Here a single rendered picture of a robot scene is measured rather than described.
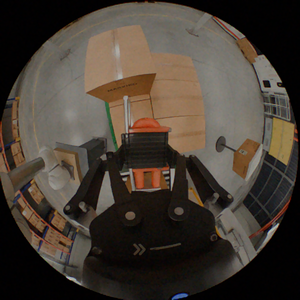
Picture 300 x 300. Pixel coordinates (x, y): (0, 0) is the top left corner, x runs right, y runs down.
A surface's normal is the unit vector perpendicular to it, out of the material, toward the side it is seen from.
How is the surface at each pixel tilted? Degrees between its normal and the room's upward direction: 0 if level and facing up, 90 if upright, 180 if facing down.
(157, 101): 0
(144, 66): 0
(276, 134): 90
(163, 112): 0
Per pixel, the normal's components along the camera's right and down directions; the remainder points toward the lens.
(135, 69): 0.07, 0.35
